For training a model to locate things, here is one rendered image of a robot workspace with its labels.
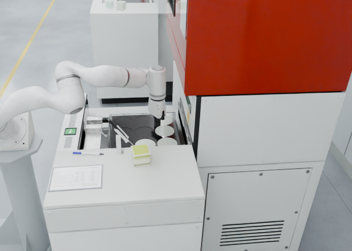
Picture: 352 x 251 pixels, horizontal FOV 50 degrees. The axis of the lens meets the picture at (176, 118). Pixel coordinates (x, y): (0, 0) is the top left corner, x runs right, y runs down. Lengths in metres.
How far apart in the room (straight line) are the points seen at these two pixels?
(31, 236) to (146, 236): 1.03
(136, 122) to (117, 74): 0.51
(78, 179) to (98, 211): 0.17
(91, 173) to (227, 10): 0.85
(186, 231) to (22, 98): 0.87
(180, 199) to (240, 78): 0.57
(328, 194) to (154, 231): 1.85
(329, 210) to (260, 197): 1.04
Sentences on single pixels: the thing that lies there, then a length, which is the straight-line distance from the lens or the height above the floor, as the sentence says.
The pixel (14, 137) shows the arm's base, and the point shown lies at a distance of 2.08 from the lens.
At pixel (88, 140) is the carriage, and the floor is 0.88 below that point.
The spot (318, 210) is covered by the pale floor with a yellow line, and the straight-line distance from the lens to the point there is 3.02.
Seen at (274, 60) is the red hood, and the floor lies 1.38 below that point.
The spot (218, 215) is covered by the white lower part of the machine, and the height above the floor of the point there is 0.48.
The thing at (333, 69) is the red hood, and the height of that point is 1.33.
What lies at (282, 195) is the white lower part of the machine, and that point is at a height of 0.60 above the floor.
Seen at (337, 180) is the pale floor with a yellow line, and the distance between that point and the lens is 3.35.
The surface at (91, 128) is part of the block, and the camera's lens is 2.01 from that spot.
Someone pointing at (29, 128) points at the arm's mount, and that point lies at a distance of 2.10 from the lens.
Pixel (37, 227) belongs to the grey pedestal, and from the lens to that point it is 2.47.
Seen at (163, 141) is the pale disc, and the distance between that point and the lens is 1.90.
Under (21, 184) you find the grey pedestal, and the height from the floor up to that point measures 0.60.
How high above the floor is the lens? 2.01
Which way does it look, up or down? 32 degrees down
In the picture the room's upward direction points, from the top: 2 degrees clockwise
